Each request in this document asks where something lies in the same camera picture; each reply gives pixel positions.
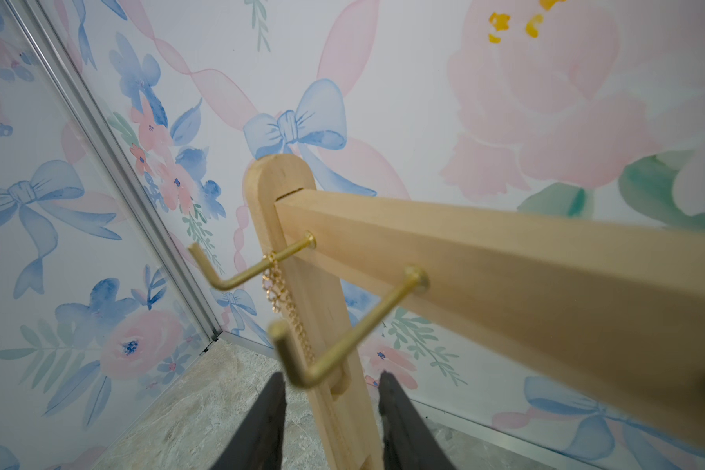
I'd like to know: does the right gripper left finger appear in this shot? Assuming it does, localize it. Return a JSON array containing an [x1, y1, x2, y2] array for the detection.
[[211, 372, 287, 470]]

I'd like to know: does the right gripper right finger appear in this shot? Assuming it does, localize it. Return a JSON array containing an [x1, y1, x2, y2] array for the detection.
[[378, 371, 456, 470]]

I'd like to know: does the gold chain necklace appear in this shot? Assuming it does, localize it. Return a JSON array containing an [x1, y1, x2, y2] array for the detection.
[[260, 251, 318, 368]]

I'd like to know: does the wooden jewelry display stand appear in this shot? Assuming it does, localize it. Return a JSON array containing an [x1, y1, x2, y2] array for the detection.
[[187, 154, 705, 470]]

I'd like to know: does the left aluminium corner post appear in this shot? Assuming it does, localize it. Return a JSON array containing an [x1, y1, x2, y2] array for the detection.
[[5, 1, 221, 342]]

